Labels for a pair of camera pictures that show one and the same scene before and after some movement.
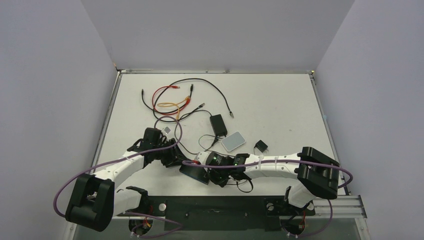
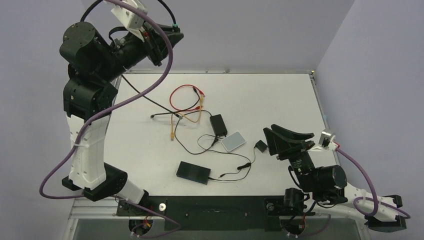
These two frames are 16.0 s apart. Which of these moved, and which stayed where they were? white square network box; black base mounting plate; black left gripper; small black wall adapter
Moved: black left gripper
Stayed: white square network box; small black wall adapter; black base mounting plate
